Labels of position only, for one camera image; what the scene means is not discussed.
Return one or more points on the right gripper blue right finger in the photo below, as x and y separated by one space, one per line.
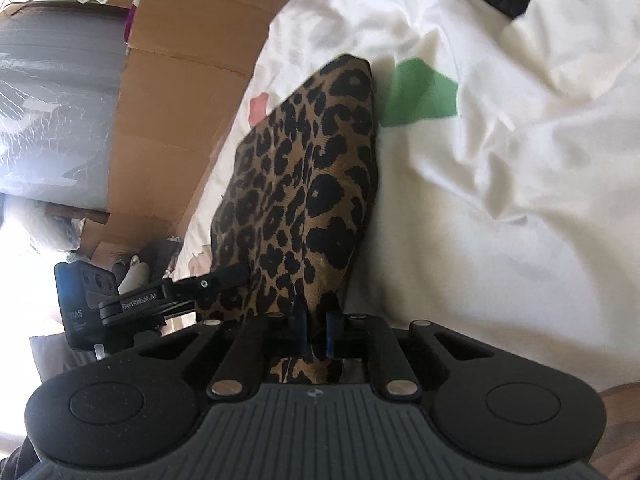
333 325

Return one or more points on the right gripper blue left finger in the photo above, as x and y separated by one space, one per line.
300 327

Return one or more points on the leopard print garment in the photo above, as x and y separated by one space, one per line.
300 195

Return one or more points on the white cartoon bed sheet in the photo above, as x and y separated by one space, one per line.
508 152

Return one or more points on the grey plastic-wrapped appliance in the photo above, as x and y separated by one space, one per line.
61 65

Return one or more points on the brown cardboard sheet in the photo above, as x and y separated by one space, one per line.
188 63

